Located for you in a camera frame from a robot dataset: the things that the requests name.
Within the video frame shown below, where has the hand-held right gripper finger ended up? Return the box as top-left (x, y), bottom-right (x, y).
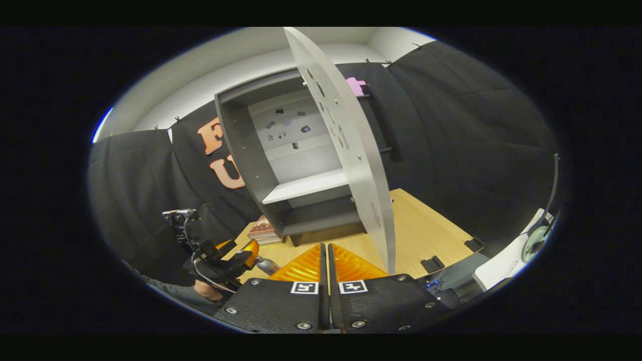
top-left (213, 243), bottom-right (330, 334)
top-left (329, 243), bottom-right (454, 334)

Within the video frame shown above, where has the white bottle pink label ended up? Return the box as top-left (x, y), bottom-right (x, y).
top-left (256, 256), bottom-right (281, 276)

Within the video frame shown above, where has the grey cabinet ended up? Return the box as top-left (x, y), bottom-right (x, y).
top-left (215, 68), bottom-right (369, 247)

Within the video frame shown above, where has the white cabinet door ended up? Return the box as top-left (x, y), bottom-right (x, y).
top-left (283, 27), bottom-right (397, 275)

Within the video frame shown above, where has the black door handle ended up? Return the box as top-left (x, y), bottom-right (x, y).
top-left (360, 85), bottom-right (403, 162)

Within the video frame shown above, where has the brown cover book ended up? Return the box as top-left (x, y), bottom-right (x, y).
top-left (247, 215), bottom-right (279, 239)

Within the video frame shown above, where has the black backdrop cloth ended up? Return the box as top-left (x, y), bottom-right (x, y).
top-left (88, 40), bottom-right (560, 286)

